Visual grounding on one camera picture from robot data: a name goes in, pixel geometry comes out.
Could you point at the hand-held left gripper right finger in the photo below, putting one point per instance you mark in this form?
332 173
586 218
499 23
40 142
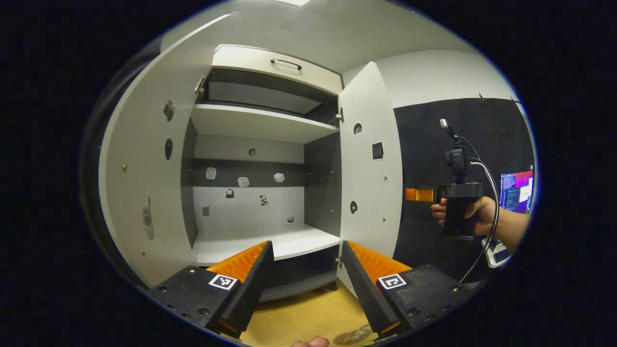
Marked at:
368 294

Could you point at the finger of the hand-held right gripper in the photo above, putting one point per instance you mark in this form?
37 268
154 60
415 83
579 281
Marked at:
419 194

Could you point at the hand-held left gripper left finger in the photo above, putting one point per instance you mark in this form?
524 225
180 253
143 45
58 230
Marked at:
250 294

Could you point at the clear glass bottle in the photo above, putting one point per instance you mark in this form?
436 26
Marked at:
364 331

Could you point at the white cabinet door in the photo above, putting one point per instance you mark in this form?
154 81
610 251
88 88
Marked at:
368 183
144 193

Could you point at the grey and white cabinet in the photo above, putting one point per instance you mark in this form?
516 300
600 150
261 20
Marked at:
255 123

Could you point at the white cabinet drawer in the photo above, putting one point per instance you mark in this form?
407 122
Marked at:
250 60

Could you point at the black backdrop cloth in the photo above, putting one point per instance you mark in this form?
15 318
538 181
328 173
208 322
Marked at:
424 144

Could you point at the computer monitor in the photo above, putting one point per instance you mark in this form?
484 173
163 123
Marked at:
516 190

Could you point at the white side desk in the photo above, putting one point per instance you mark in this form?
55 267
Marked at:
496 255

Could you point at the ceiling light panel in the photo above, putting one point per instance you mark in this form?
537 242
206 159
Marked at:
294 1

